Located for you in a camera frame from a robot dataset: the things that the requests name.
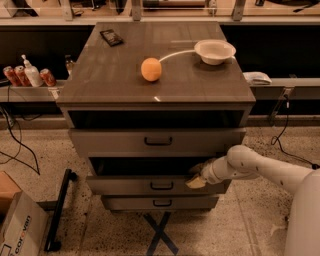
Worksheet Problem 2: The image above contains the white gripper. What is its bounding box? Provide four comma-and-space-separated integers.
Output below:
185, 157, 230, 189

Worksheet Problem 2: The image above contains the grey drawer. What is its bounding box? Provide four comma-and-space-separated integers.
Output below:
101, 195, 218, 211
87, 157, 230, 197
69, 128, 246, 157

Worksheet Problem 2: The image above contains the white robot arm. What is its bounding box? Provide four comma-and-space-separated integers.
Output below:
186, 145, 320, 256

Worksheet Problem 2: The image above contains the grey drawer cabinet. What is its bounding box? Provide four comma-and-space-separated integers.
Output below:
56, 21, 257, 212

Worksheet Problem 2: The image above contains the red soda can middle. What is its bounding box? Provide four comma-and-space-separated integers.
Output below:
14, 65, 31, 87

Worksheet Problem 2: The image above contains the red soda can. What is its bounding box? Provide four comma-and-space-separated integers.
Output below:
3, 66, 21, 86
40, 68, 56, 87
14, 65, 31, 87

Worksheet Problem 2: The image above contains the blue tape cross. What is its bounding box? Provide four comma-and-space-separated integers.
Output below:
144, 212, 179, 256

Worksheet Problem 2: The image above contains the white folded cloth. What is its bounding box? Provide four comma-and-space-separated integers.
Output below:
243, 72, 272, 85

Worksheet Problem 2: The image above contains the orange fruit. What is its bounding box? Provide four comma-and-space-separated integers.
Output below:
141, 58, 162, 82

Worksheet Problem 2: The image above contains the white bowl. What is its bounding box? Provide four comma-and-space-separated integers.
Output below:
194, 39, 236, 65

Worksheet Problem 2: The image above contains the black metal bar stand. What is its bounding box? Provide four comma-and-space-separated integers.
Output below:
44, 169, 77, 252

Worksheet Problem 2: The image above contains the black snack packet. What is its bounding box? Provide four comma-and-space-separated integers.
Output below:
100, 29, 123, 47

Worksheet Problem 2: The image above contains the small dark bottle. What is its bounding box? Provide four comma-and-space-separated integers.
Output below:
65, 55, 74, 74

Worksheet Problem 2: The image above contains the red soda can right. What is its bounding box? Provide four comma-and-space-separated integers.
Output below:
40, 68, 56, 87

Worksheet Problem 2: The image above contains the cardboard box with logo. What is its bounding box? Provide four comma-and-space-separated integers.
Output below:
0, 171, 48, 256

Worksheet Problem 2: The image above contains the white pump bottle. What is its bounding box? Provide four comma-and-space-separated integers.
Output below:
21, 54, 43, 87

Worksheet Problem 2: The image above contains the red soda can left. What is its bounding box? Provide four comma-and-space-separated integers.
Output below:
3, 66, 21, 86

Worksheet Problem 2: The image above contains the black cable right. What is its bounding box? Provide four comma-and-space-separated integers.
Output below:
270, 94, 320, 170

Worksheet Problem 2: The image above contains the black floor cable left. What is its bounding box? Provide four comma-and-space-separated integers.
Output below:
0, 105, 42, 176

